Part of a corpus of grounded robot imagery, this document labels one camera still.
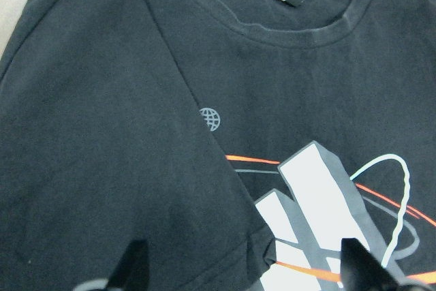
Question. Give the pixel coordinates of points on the black printed t-shirt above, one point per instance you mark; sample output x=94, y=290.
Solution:
x=242, y=139

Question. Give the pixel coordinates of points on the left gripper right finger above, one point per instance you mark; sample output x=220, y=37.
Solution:
x=360, y=271

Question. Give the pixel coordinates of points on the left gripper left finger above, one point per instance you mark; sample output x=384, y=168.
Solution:
x=132, y=270

